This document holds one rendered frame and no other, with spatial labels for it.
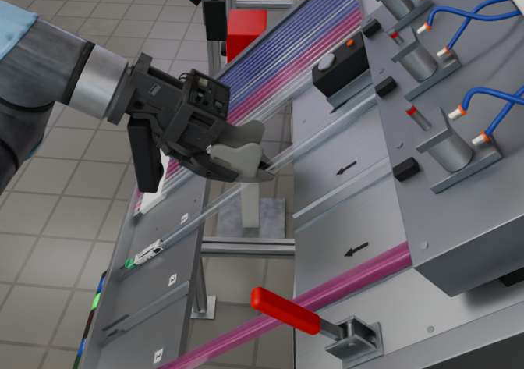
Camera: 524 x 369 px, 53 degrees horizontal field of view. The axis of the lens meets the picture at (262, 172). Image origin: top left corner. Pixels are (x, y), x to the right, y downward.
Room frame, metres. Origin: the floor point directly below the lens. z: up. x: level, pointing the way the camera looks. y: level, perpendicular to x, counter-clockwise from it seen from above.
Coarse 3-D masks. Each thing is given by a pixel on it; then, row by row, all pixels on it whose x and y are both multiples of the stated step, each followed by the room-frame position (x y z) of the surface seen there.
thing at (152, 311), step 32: (192, 192) 0.58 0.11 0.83; (160, 224) 0.56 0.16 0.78; (128, 256) 0.54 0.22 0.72; (160, 256) 0.48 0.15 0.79; (192, 256) 0.44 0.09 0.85; (128, 288) 0.46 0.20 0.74; (160, 288) 0.42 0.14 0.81; (192, 288) 0.39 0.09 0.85; (128, 320) 0.40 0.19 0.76; (160, 320) 0.36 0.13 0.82; (128, 352) 0.34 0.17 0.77; (160, 352) 0.31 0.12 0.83
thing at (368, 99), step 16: (368, 96) 0.48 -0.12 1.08; (352, 112) 0.48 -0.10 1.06; (320, 128) 0.49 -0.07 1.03; (336, 128) 0.48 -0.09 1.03; (304, 144) 0.48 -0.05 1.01; (272, 160) 0.49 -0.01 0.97; (288, 160) 0.48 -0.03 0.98; (240, 192) 0.48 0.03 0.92; (208, 208) 0.49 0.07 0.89; (192, 224) 0.49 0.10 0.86; (160, 240) 0.50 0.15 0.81
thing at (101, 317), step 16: (128, 208) 0.63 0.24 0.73; (128, 224) 0.60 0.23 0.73; (128, 240) 0.57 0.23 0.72; (112, 256) 0.53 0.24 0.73; (112, 272) 0.50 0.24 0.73; (112, 288) 0.47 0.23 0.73; (112, 304) 0.44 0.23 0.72; (96, 320) 0.41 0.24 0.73; (96, 336) 0.39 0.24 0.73; (96, 352) 0.37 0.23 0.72; (80, 368) 0.34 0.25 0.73; (96, 368) 0.34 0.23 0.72
